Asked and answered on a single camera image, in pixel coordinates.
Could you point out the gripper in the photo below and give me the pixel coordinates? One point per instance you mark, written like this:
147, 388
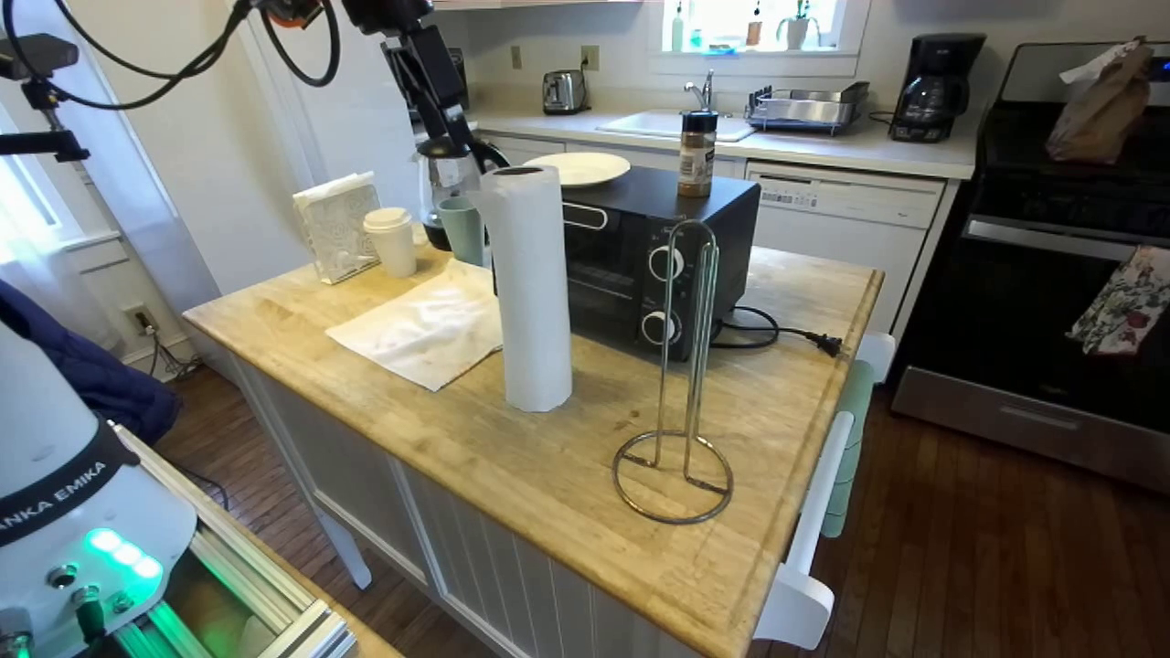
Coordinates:
430, 59

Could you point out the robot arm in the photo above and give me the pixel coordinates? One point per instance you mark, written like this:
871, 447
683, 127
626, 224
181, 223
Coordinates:
55, 475

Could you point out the white paper towel roll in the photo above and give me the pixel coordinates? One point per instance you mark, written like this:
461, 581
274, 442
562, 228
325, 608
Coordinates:
535, 292

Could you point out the white paper towel sheet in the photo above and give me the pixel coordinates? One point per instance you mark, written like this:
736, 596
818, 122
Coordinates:
420, 329

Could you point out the silver paper towel stand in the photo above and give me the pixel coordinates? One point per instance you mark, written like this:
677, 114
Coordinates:
699, 366

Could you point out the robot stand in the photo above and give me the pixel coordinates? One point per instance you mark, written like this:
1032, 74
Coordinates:
265, 594

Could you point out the teal hanging towel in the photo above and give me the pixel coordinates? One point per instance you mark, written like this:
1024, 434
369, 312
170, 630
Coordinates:
855, 420

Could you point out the floral kitchen towel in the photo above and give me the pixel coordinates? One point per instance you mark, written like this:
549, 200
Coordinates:
1129, 306

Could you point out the glass coffee carafe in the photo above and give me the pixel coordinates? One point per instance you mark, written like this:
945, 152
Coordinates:
448, 178

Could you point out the teal mug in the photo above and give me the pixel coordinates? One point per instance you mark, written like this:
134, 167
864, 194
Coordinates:
462, 233

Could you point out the silver toaster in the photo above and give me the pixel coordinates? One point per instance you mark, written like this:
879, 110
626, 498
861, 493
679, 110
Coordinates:
564, 93

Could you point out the white paper cup with lid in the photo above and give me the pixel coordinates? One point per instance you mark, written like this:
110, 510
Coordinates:
393, 242

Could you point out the white plate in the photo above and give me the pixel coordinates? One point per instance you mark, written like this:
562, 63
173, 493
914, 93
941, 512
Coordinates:
580, 168

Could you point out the white napkin holder with napkins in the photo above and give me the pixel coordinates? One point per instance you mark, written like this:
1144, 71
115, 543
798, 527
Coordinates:
338, 228

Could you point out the white sink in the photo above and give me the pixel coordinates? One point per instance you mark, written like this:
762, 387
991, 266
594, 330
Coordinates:
658, 125

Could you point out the black toaster oven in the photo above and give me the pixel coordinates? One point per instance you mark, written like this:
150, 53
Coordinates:
640, 210

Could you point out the toaster oven door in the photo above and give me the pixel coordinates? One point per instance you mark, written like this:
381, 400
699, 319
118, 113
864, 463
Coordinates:
603, 274

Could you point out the green soap bottle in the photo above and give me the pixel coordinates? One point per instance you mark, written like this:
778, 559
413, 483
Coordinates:
677, 32

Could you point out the spice bottle with black cap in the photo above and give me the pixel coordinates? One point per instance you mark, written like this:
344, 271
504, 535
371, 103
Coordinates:
696, 155

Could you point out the silver tap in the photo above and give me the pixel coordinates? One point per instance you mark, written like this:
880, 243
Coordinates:
704, 91

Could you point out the toaster oven knob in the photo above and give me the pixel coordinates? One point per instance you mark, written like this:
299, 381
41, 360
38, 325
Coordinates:
663, 263
658, 327

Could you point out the brown bottle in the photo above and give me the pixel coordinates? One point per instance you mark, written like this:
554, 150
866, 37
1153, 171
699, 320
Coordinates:
754, 29

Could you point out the window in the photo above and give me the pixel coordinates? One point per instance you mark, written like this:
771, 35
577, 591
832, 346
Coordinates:
759, 23

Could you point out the metal dish rack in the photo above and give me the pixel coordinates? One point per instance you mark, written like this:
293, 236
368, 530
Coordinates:
804, 110

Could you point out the white vase with plant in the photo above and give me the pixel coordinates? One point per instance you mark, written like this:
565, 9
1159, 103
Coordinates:
797, 32

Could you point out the white dishwasher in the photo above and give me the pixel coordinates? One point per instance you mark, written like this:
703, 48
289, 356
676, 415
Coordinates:
841, 238

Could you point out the dark blue jacket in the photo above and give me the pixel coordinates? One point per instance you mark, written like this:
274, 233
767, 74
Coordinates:
91, 375

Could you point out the black coffee maker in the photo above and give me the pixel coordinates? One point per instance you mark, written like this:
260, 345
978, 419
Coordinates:
937, 91

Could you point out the black stove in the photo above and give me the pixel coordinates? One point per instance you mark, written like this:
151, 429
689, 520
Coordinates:
1024, 320

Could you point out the brown paper bag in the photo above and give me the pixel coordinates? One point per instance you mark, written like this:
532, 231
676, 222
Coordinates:
1101, 114

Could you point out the stove drawer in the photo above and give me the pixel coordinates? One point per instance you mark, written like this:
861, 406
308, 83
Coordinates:
1033, 425

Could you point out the wall socket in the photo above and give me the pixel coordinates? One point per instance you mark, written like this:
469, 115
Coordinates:
590, 58
142, 320
515, 57

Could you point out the camera on mount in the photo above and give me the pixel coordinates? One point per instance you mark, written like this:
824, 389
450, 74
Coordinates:
37, 55

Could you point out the white towel rail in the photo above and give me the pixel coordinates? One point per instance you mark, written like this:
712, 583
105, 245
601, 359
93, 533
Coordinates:
809, 594

